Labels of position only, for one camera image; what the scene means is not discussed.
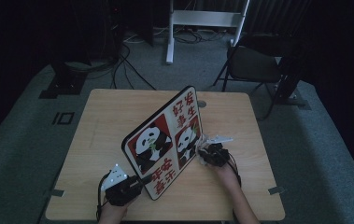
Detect person's left hand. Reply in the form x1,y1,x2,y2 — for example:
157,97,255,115
99,199,135,220

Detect black floor cables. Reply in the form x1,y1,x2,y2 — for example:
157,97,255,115
110,43,158,91

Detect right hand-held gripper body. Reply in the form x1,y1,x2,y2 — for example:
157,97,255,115
204,134,234,168

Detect black folding chair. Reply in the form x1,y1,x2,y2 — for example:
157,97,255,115
212,34,283,120

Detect black floor stand base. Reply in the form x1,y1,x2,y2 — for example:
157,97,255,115
38,60,89,100

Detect black stand with base plate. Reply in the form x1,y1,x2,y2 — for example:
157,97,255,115
271,55,311,110

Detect bundle of cables under stand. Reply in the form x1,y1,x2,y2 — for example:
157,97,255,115
152,26,229,45

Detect right hand-held gripper cable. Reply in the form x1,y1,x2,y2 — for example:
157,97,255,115
227,153,243,189

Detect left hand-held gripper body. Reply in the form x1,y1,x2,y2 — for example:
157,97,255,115
100,163,143,207

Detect left hand-held gripper cable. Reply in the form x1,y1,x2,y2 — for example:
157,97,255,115
95,173,111,222

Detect dark equipment rack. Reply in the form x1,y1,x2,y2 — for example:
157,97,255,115
68,0,126,63

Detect panda picture board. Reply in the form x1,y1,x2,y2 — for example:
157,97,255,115
121,86,204,201

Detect dark curtain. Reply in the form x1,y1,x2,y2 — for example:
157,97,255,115
248,0,313,35

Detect hand-held gripper cable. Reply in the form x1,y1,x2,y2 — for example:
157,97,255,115
95,173,111,222
227,153,243,189

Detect person's right hand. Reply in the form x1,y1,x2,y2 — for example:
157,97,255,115
211,161,240,190

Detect white metal stand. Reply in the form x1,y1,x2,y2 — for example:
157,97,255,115
165,0,250,64

